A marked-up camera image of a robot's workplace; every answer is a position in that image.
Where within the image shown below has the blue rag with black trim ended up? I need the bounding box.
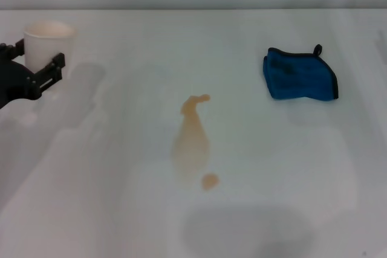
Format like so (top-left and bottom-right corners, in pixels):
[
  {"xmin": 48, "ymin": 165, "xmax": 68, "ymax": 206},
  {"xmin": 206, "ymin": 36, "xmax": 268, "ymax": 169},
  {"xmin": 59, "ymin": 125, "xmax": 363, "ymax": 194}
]
[{"xmin": 262, "ymin": 44, "xmax": 340, "ymax": 102}]

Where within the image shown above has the white paper cup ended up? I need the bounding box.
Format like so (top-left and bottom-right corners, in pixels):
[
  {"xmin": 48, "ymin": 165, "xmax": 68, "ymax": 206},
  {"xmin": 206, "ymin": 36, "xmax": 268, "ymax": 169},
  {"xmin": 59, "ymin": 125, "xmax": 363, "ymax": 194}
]
[{"xmin": 23, "ymin": 20, "xmax": 77, "ymax": 71}]

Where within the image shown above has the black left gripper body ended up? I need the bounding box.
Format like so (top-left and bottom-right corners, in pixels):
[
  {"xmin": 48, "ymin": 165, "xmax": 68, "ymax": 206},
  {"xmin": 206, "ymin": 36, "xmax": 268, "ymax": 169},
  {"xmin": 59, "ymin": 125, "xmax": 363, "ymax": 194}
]
[{"xmin": 0, "ymin": 42, "xmax": 42, "ymax": 110}]

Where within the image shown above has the large brown water stain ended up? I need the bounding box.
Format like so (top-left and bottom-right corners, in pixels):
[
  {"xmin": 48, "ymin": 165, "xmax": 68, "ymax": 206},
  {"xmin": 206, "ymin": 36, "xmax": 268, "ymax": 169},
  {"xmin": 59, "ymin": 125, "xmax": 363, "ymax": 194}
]
[{"xmin": 171, "ymin": 93, "xmax": 212, "ymax": 184}]

